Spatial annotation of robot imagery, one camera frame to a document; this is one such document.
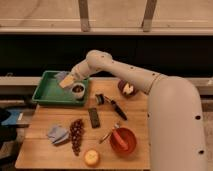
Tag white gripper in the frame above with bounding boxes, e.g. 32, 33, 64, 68
59, 61, 90, 88

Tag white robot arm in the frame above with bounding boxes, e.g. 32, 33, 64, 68
60, 50, 207, 171

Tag green plastic tray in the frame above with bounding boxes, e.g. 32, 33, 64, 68
32, 71, 89, 106

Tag black rectangular block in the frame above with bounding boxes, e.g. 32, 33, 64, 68
88, 108, 100, 128

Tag bunch of dark grapes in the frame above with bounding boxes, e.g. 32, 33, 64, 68
70, 119, 84, 156

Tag crumpled blue cloth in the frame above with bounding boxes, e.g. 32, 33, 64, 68
47, 125, 69, 145

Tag dark red bowl with food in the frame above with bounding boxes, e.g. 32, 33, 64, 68
118, 80, 138, 97

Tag blue object at left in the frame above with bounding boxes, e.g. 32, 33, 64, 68
0, 108, 23, 126

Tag metal spoon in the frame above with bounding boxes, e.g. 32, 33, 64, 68
98, 122, 121, 144

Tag yellow round fruit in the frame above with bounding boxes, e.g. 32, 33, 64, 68
84, 149, 100, 167

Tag red spatula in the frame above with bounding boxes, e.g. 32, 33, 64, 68
113, 129, 128, 151

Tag left metal post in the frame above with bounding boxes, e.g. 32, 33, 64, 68
78, 0, 90, 32

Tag metal post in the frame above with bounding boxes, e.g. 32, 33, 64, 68
142, 0, 157, 32
78, 0, 90, 32

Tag right metal post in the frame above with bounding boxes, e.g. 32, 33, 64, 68
142, 0, 157, 32

